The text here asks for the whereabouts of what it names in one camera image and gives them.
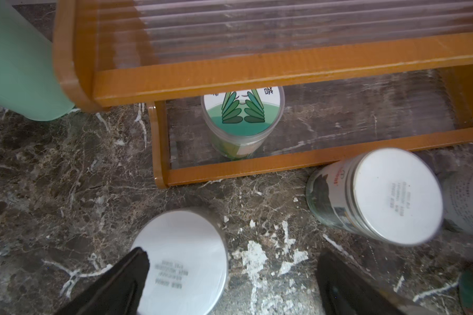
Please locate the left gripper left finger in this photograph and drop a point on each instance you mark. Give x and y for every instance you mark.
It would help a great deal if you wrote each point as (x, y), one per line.
(117, 291)

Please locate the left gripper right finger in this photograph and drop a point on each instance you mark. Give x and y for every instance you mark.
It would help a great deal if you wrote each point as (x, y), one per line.
(343, 291)

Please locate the green jar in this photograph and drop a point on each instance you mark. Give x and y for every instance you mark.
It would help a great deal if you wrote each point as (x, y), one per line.
(189, 263)

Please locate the seed jar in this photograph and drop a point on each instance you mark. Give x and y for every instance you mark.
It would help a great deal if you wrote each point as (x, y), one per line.
(457, 192)
(388, 194)

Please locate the bottom left green-lid jar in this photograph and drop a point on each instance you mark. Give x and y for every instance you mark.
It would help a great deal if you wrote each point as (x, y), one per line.
(240, 121)

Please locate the wooden three-tier shelf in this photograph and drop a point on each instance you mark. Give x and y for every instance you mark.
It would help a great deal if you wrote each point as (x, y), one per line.
(112, 53)

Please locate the green pen cup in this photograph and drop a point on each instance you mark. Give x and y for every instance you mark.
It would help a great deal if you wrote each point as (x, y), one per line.
(28, 85)

